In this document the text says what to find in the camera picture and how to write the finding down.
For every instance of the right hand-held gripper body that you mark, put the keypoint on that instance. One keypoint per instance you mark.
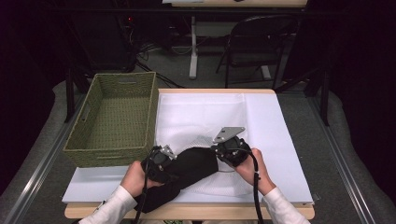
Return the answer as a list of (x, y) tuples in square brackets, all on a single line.
[(235, 151)]

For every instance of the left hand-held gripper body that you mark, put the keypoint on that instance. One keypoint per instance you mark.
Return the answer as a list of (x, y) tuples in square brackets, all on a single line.
[(157, 168)]

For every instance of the black cloth garment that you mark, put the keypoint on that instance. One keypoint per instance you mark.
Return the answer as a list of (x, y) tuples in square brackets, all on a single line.
[(196, 165)]

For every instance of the white mesh laundry bag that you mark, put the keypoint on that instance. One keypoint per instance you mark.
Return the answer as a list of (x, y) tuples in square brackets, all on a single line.
[(193, 115)]

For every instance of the green woven basket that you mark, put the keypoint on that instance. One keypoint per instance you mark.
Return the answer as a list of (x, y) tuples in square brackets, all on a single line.
[(118, 109)]

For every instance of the person's left hand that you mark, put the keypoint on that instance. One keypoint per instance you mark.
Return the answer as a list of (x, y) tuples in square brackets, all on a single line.
[(134, 179)]

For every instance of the person's right hand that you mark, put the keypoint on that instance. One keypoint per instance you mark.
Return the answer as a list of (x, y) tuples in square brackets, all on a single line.
[(257, 171)]

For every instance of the white table cover board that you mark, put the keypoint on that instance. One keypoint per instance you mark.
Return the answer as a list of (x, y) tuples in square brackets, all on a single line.
[(274, 124)]

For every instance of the light wooden table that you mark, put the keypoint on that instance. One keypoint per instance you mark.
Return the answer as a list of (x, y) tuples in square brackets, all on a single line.
[(224, 212)]

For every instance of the white desk leg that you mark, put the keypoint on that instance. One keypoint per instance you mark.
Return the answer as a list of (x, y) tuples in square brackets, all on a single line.
[(193, 49)]

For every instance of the black folding chair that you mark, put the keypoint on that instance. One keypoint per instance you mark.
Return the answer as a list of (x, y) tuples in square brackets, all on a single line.
[(258, 34)]

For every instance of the metal floor rail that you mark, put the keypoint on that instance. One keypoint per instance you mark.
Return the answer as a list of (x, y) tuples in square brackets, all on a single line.
[(40, 168), (339, 155)]

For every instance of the black stand post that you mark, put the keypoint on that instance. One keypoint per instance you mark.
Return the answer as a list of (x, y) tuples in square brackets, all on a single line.
[(69, 93)]

